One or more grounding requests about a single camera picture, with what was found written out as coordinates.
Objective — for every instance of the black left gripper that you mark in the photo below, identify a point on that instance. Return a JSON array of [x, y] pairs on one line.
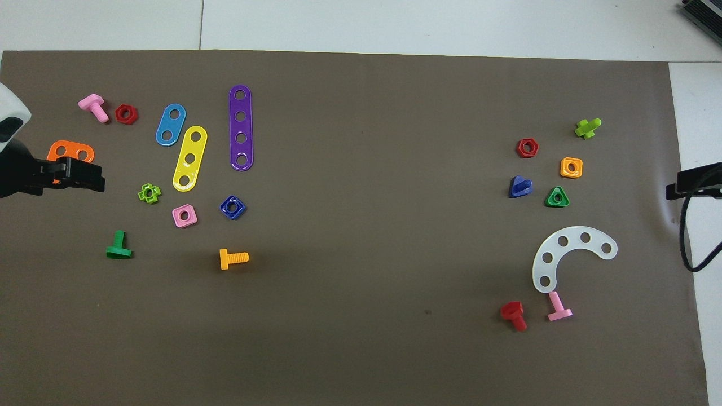
[[25, 172]]

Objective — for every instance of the blue square plastic nut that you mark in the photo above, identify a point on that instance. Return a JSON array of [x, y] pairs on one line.
[[225, 207]]

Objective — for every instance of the blue triangular-head plastic bolt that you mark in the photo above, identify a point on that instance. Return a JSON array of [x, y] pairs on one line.
[[518, 189]]

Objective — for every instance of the green cross-shaped plastic nut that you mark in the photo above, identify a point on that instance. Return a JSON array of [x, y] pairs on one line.
[[141, 194]]

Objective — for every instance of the red hexagonal plastic nut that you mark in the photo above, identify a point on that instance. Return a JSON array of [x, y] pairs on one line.
[[520, 149], [119, 115]]

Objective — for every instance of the pink plastic bolt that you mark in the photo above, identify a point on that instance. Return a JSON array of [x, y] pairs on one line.
[[558, 309], [92, 104]]

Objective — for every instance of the green plastic bolt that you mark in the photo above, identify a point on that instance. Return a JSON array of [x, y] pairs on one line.
[[118, 248]]

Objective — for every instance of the blue two-hole plastic strip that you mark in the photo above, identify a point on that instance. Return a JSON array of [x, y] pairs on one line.
[[170, 124]]

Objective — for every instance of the pink square plastic nut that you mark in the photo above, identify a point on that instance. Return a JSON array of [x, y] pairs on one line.
[[177, 221]]

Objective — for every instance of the yellow three-hole plastic strip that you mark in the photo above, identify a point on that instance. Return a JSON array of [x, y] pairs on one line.
[[193, 148]]

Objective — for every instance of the lime cross-head plastic bolt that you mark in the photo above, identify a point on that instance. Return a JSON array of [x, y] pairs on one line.
[[586, 129]]

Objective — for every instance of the white curved five-hole plate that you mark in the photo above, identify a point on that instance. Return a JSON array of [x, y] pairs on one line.
[[573, 237]]

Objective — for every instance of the orange square plastic nut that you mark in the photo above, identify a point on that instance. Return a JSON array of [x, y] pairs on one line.
[[564, 172]]

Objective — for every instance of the green triangular plastic nut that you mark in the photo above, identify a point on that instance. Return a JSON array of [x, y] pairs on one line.
[[550, 202]]

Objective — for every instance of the grey ribbed device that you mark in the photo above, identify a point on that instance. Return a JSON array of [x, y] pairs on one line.
[[704, 12]]

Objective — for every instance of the purple four-hole plastic strip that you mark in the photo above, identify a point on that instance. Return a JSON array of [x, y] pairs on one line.
[[241, 127]]

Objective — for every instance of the orange plastic bolt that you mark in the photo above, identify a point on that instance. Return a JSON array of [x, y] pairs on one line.
[[231, 259]]

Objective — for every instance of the red hexagonal-head plastic bolt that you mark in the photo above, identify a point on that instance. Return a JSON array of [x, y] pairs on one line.
[[512, 311]]

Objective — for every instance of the brown table mat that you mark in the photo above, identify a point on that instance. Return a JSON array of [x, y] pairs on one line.
[[361, 316]]

